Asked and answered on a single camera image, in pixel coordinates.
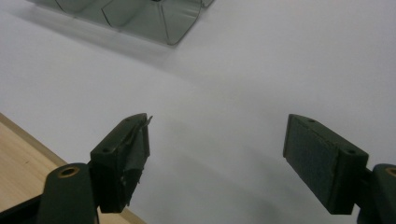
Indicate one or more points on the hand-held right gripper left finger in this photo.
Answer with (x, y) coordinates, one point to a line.
(116, 161)

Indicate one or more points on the white table mat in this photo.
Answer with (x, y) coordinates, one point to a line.
(218, 81)

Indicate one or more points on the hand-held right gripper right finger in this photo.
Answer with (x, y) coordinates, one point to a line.
(314, 161)

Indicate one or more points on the clear grey divided organizer box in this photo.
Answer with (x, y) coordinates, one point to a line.
(146, 18)

